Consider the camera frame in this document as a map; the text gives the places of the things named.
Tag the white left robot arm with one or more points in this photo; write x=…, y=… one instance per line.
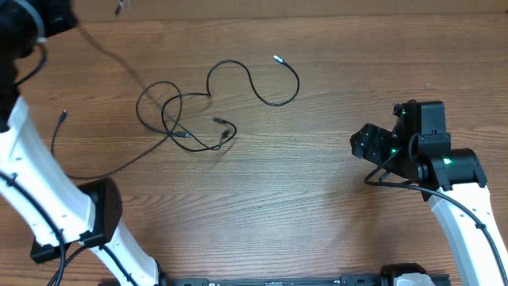
x=58, y=212

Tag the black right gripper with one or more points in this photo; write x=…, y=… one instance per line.
x=382, y=147

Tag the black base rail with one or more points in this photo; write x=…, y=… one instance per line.
x=343, y=280

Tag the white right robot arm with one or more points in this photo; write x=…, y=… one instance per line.
x=417, y=154

